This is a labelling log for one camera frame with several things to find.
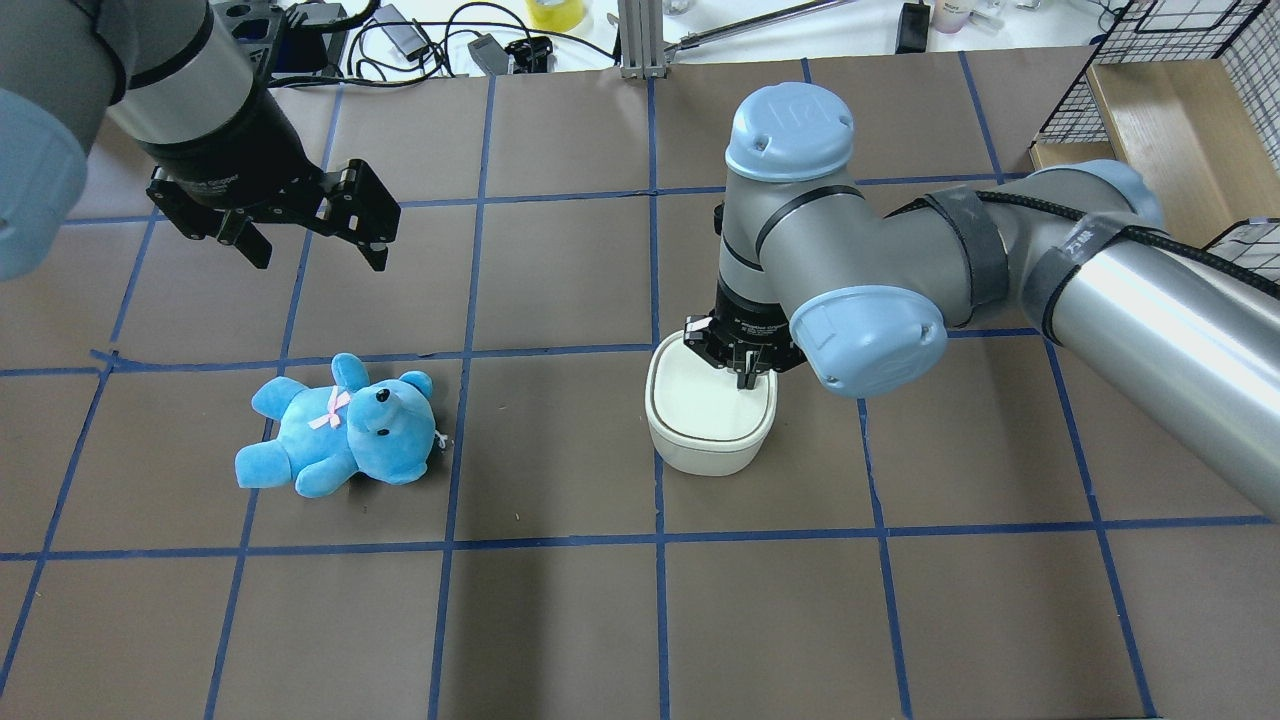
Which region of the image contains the wooden wire-mesh shelf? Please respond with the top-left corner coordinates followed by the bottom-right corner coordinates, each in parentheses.
top-left (1030, 1), bottom-right (1279, 247)

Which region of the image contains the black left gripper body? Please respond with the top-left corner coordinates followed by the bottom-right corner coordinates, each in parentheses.
top-left (146, 160), bottom-right (346, 240)

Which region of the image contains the yellow tape roll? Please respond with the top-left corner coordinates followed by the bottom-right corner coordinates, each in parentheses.
top-left (525, 0), bottom-right (588, 33)

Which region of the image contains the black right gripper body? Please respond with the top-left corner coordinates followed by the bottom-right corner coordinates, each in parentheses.
top-left (682, 281), bottom-right (806, 375)

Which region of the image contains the black power adapter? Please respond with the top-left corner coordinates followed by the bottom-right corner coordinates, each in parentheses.
top-left (372, 3), bottom-right (433, 61)

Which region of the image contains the black braided cable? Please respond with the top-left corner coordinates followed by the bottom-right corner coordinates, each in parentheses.
top-left (975, 190), bottom-right (1280, 275)

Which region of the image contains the aluminium frame post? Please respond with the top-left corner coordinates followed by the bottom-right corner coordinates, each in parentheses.
top-left (617, 1), bottom-right (669, 79)

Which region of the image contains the white trash can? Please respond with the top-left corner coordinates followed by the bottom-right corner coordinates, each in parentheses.
top-left (644, 332), bottom-right (780, 477)

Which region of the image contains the blue teddy bear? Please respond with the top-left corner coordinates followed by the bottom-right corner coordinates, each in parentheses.
top-left (234, 354), bottom-right (448, 498)

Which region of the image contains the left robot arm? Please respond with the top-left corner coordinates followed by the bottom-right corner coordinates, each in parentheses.
top-left (1, 1), bottom-right (401, 281)

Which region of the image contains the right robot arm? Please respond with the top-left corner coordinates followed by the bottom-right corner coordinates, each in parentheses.
top-left (681, 82), bottom-right (1279, 518)

